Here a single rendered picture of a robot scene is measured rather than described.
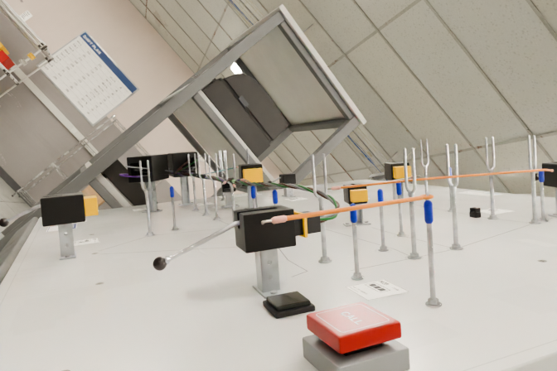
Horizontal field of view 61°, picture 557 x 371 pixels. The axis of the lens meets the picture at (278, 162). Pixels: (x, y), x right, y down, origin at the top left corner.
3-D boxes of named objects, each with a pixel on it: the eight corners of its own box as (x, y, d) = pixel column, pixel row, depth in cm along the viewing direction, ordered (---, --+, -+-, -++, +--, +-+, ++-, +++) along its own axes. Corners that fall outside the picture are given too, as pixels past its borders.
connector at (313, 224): (272, 233, 53) (270, 215, 53) (309, 227, 55) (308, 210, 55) (283, 238, 51) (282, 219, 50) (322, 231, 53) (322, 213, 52)
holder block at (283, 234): (235, 245, 53) (233, 209, 52) (283, 238, 54) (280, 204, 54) (245, 253, 49) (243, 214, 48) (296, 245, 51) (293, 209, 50)
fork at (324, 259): (321, 264, 61) (313, 154, 60) (315, 261, 63) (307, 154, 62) (335, 262, 62) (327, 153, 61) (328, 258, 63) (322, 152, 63)
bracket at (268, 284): (252, 286, 54) (249, 243, 53) (272, 283, 54) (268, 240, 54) (264, 299, 49) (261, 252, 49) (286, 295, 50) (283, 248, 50)
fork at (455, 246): (467, 248, 63) (461, 143, 63) (456, 251, 63) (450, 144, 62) (456, 246, 65) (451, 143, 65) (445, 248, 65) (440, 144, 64)
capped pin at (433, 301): (422, 305, 44) (415, 191, 44) (430, 301, 46) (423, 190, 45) (437, 309, 43) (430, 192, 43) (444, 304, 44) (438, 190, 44)
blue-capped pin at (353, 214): (348, 277, 55) (343, 203, 54) (360, 275, 55) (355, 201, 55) (355, 281, 53) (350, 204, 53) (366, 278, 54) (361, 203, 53)
